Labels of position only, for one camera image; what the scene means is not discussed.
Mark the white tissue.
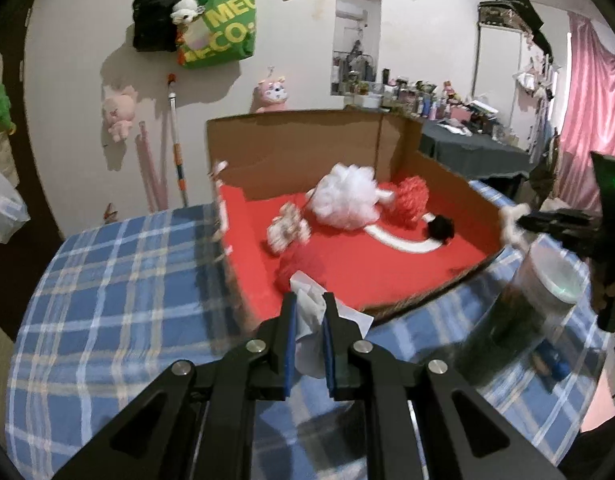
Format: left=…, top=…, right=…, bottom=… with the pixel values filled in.
left=289, top=270, right=375, bottom=378

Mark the red cardboard box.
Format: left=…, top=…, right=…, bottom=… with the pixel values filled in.
left=207, top=110, right=503, bottom=328

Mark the green plush on door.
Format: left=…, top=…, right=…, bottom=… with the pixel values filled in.
left=0, top=84, right=16, bottom=134

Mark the red white pom-pom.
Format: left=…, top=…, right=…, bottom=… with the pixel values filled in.
left=380, top=176, right=429, bottom=230

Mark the white plastic bag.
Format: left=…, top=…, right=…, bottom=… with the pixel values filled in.
left=0, top=171, right=30, bottom=244

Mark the black pom-pom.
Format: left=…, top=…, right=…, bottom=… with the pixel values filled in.
left=427, top=214, right=455, bottom=244

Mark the white panda plush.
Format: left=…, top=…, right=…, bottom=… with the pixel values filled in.
left=171, top=0, right=204, bottom=25

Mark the blue plaid tablecloth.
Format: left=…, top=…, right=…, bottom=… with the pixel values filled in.
left=5, top=205, right=611, bottom=479

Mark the wall mirror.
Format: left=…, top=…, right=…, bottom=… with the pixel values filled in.
left=330, top=0, right=382, bottom=96

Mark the green tote bag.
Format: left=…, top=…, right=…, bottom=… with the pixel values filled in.
left=176, top=0, right=257, bottom=68

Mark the white wardrobe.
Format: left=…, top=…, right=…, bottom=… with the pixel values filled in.
left=471, top=25, right=556, bottom=155

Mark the dark cloth side table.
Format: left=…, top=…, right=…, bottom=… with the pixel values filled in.
left=386, top=109, right=534, bottom=181

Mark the mop handle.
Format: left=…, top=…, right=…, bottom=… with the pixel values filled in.
left=168, top=74, right=189, bottom=207

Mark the pink cat plush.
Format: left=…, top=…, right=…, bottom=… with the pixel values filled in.
left=254, top=77, right=288, bottom=114

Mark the pink curtain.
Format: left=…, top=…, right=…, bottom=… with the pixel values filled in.
left=557, top=14, right=615, bottom=211

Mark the white mesh bath pouf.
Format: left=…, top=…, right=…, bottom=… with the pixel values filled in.
left=307, top=164, right=390, bottom=231

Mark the black backpack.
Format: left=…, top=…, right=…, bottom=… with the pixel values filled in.
left=132, top=0, right=180, bottom=52

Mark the red yarn ball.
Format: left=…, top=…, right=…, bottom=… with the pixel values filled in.
left=275, top=243, right=327, bottom=292

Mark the pink pig plush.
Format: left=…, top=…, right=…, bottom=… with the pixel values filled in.
left=102, top=86, right=137, bottom=143

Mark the dark glass jar silver lid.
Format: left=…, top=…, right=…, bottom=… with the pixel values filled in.
left=455, top=243, right=585, bottom=387

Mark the beige knotted rope toy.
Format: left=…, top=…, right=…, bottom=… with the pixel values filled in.
left=266, top=203, right=311, bottom=255

